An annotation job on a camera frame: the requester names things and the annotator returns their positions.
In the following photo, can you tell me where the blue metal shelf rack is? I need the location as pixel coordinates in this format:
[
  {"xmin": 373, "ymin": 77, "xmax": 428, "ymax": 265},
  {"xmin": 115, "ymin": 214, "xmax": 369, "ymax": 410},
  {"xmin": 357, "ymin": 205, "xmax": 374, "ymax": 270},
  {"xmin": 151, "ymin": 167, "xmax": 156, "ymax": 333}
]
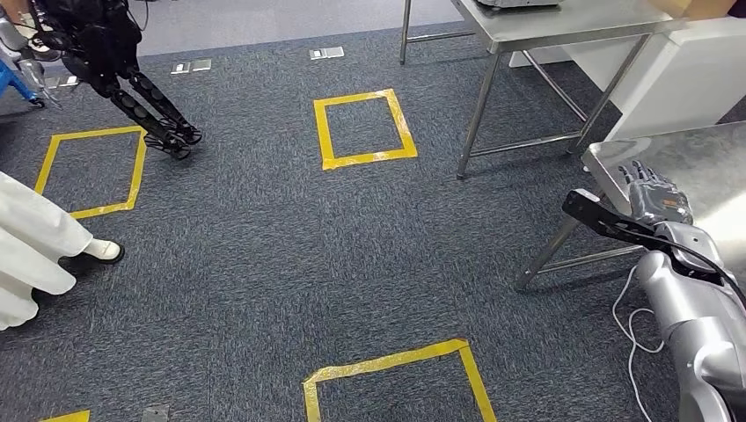
[{"xmin": 0, "ymin": 58, "xmax": 46, "ymax": 110}]

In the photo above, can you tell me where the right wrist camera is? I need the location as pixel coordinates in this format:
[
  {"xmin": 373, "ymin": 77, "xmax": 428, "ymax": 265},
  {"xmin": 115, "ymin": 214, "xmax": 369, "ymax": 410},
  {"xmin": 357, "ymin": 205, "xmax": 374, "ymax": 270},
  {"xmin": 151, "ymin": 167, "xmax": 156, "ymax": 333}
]
[{"xmin": 562, "ymin": 189, "xmax": 674, "ymax": 252}]

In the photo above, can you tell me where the person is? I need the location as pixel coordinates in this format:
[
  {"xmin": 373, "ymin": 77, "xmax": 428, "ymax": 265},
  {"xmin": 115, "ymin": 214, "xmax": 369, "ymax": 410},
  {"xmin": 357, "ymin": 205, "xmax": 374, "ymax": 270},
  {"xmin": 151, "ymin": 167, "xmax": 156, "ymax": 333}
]
[{"xmin": 0, "ymin": 170, "xmax": 125, "ymax": 332}]

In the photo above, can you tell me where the white cabinet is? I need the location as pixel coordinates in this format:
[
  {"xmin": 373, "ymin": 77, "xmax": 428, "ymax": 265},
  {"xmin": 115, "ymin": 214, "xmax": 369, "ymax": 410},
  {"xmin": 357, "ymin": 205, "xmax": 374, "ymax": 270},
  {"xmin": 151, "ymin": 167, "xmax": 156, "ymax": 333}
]
[{"xmin": 508, "ymin": 16, "xmax": 746, "ymax": 142}]

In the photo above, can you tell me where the grey stamped metal panel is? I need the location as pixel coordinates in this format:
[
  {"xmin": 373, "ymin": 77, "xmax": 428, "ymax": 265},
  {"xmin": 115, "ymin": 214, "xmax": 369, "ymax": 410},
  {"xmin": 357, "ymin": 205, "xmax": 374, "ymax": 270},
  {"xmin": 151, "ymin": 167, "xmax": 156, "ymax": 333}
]
[{"xmin": 474, "ymin": 0, "xmax": 564, "ymax": 10}]

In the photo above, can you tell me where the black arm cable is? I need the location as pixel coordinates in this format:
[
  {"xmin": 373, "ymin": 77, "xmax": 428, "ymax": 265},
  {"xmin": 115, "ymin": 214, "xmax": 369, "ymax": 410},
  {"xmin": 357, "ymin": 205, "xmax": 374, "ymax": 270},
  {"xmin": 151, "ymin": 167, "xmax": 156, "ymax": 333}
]
[{"xmin": 618, "ymin": 225, "xmax": 746, "ymax": 309}]

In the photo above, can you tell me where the large stainless steel workbench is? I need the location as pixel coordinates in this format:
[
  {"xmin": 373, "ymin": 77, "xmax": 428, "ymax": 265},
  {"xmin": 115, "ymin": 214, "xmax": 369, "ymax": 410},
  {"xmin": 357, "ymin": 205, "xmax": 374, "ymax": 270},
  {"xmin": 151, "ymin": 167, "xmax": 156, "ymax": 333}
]
[{"xmin": 514, "ymin": 120, "xmax": 746, "ymax": 293}]

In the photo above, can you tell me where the stainless steel table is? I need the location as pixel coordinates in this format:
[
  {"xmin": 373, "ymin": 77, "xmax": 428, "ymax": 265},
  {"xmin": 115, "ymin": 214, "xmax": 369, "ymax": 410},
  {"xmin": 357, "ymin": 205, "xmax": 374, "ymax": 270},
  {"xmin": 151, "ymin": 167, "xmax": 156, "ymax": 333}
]
[{"xmin": 399, "ymin": 0, "xmax": 689, "ymax": 180}]

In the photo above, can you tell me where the black humanoid robot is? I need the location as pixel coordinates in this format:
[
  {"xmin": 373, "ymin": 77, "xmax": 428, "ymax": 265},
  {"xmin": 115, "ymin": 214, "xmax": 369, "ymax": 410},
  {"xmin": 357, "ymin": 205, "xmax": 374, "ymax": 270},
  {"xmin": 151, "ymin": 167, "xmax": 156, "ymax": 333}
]
[{"xmin": 0, "ymin": 0, "xmax": 203, "ymax": 161}]

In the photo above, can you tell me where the yellow floor tape square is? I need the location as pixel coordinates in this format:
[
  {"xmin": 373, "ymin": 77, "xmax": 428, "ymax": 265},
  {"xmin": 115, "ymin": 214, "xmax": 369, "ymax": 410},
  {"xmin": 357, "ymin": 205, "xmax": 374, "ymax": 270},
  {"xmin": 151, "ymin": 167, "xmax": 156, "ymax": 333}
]
[
  {"xmin": 33, "ymin": 125, "xmax": 148, "ymax": 221},
  {"xmin": 303, "ymin": 338, "xmax": 498, "ymax": 422},
  {"xmin": 313, "ymin": 88, "xmax": 419, "ymax": 171},
  {"xmin": 37, "ymin": 410, "xmax": 91, "ymax": 422}
]

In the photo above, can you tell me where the white floor cable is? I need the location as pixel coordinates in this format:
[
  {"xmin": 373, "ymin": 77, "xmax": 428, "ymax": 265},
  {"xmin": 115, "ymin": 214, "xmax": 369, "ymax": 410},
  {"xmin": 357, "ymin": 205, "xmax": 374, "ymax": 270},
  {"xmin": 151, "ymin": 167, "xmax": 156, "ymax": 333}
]
[{"xmin": 611, "ymin": 265, "xmax": 666, "ymax": 422}]

